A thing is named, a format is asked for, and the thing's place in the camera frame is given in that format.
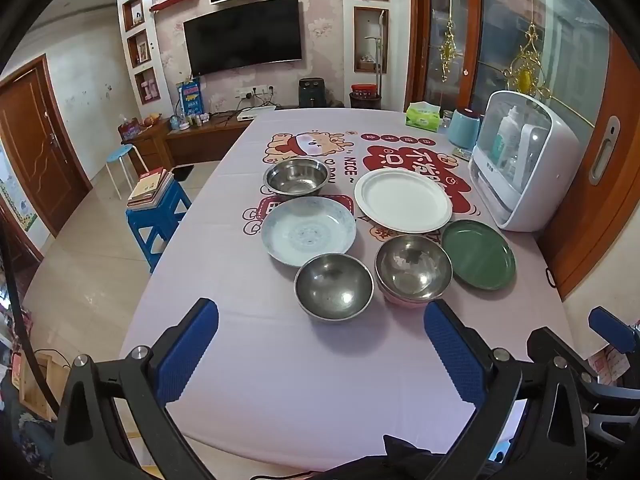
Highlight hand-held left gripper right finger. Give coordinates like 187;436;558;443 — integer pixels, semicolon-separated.
424;300;590;480

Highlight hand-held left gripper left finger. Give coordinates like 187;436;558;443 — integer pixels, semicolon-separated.
50;297;221;480

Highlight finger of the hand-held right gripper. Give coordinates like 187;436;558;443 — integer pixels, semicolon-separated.
588;306;640;356
526;326;601;391

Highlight pink ribbed steel-lined bowl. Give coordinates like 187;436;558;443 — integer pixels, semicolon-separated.
374;233;454;309

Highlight green plate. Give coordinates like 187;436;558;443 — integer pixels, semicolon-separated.
441;219;517;292

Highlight round steel bowl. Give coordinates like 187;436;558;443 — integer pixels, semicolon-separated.
294;253;375;324

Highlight plain white plate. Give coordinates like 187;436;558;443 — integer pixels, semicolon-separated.
354;168;453;234

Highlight blue patterned white plate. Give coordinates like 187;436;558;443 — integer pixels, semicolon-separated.
261;196;358;268

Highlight large flat-bottomed steel bowl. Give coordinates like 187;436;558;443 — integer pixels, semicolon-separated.
263;157;330;197

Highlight wooden sliding door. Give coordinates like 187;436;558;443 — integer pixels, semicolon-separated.
537;30;640;301

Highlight blue plastic stool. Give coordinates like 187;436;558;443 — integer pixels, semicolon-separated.
125;178;193;275

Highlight wooden crate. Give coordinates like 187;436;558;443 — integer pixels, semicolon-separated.
12;350;66;421

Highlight stack of books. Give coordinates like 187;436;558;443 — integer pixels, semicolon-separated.
126;166;174;208

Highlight white countertop dish cabinet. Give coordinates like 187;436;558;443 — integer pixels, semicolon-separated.
468;90;581;233

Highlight white bottle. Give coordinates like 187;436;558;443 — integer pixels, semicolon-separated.
487;105;523;171

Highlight wooden television cabinet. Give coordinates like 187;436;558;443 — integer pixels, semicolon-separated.
120;107;256;173

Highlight light blue round stool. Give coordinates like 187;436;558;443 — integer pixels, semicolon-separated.
106;143;148;201

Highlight light blue canister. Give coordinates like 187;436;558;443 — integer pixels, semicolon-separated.
446;107;485;150

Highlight green tissue box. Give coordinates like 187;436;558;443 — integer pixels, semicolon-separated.
405;102;442;131

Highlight brown wooden door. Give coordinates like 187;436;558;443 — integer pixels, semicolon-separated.
0;55;93;236

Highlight blue standing display card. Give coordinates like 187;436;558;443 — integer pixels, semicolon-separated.
176;77;206;117

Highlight red-lidded container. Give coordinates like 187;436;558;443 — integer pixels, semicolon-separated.
350;83;383;110

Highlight gold hanging ornament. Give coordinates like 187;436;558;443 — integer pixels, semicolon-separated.
439;0;458;83
502;25;551;98

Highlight white upright pole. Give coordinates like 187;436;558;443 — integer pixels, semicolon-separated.
365;10;390;107

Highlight colourful wall poster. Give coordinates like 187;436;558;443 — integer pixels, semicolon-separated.
0;145;38;233

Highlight column of wall niches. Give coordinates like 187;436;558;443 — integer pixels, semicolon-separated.
122;0;161;106

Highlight black wall television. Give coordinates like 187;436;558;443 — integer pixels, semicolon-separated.
183;0;304;77

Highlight tall wall niches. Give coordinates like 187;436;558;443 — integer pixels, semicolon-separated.
351;0;391;73

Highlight red wall shelf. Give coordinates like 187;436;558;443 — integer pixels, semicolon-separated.
150;0;203;12

